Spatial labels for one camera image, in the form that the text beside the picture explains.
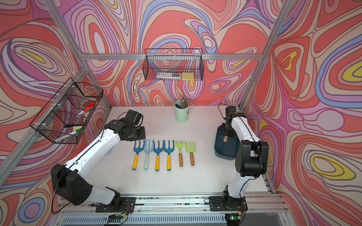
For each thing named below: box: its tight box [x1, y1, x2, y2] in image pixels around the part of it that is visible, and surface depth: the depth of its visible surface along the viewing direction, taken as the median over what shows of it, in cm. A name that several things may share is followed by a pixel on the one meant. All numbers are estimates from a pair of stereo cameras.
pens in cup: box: [174, 96, 189, 109], surface depth 103 cm
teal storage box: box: [213, 123, 240, 161], surface depth 90 cm
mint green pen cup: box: [174, 99, 190, 123], surface depth 106 cm
